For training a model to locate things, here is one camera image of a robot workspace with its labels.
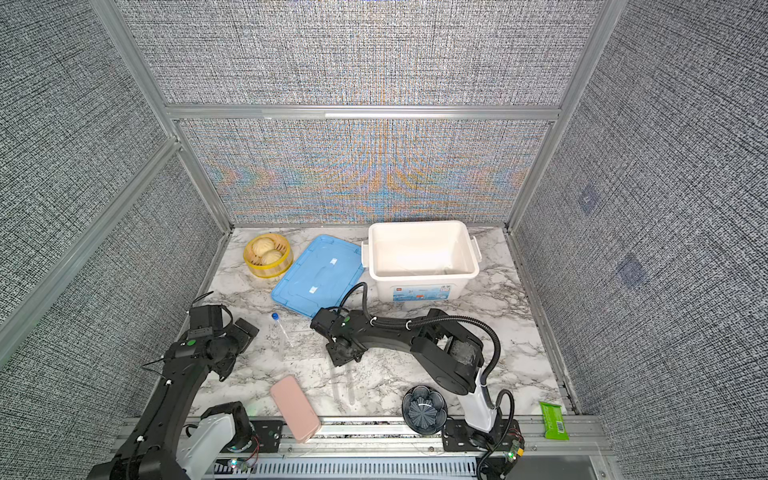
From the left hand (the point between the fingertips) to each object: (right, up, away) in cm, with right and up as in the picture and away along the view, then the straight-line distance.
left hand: (248, 340), depth 84 cm
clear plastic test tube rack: (+13, -1, +6) cm, 15 cm away
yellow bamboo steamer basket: (0, +18, +20) cm, 27 cm away
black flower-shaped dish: (+48, -16, -7) cm, 51 cm away
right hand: (+26, -5, +4) cm, 27 cm away
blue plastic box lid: (+17, +16, +20) cm, 31 cm away
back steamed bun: (-5, +28, +23) cm, 36 cm away
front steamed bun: (-1, +23, +19) cm, 30 cm away
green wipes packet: (+81, -18, -9) cm, 83 cm away
